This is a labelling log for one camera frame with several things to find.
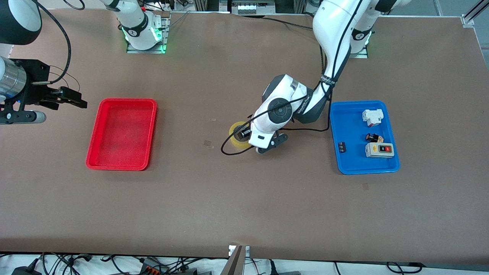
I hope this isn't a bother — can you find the yellow clear tape roll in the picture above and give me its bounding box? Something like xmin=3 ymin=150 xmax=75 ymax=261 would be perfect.
xmin=229 ymin=121 xmax=256 ymax=148

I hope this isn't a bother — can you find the red plastic tray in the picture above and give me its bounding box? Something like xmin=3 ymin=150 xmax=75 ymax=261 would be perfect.
xmin=86 ymin=98 xmax=158 ymax=171

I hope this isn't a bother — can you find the blue plastic tray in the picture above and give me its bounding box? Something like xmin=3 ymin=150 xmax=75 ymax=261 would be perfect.
xmin=329 ymin=100 xmax=400 ymax=175

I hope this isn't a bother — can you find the white circuit breaker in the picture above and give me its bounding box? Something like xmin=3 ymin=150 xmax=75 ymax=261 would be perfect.
xmin=362 ymin=109 xmax=384 ymax=127

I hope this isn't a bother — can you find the aluminium profile beam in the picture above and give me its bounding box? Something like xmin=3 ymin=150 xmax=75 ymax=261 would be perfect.
xmin=220 ymin=246 xmax=245 ymax=275

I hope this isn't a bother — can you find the orange black connector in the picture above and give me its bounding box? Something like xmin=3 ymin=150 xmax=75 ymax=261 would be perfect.
xmin=139 ymin=258 xmax=168 ymax=275

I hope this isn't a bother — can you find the black power adapter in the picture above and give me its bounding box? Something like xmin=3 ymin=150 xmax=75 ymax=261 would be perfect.
xmin=11 ymin=259 xmax=42 ymax=275

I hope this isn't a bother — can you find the diagonal aluminium profile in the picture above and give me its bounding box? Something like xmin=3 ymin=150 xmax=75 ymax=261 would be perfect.
xmin=460 ymin=0 xmax=489 ymax=28

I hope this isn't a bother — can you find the thin black gripper wire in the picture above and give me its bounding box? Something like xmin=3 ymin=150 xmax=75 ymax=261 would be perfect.
xmin=49 ymin=65 xmax=81 ymax=93

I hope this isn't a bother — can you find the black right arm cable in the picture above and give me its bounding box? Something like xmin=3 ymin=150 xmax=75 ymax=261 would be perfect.
xmin=32 ymin=0 xmax=72 ymax=84

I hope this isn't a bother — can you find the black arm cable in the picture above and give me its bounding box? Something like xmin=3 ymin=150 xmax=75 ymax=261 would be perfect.
xmin=32 ymin=0 xmax=72 ymax=84
xmin=220 ymin=0 xmax=362 ymax=155

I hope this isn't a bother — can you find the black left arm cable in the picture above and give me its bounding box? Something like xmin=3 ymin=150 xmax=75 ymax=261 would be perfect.
xmin=220 ymin=0 xmax=362 ymax=155

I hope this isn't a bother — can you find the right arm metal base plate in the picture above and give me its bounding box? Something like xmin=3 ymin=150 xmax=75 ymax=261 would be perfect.
xmin=126 ymin=13 xmax=169 ymax=54

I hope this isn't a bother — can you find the long black table cable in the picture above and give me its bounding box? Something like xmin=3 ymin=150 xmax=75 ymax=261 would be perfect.
xmin=264 ymin=17 xmax=316 ymax=30

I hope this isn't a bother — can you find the grey switch box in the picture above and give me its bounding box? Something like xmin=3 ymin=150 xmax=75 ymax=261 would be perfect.
xmin=365 ymin=142 xmax=394 ymax=159

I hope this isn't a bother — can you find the metal frame rack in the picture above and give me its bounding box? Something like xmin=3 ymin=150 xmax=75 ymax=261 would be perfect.
xmin=193 ymin=0 xmax=306 ymax=16

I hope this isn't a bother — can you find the black looped floor cable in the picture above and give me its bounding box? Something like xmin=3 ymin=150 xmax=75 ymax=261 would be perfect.
xmin=386 ymin=262 xmax=424 ymax=274

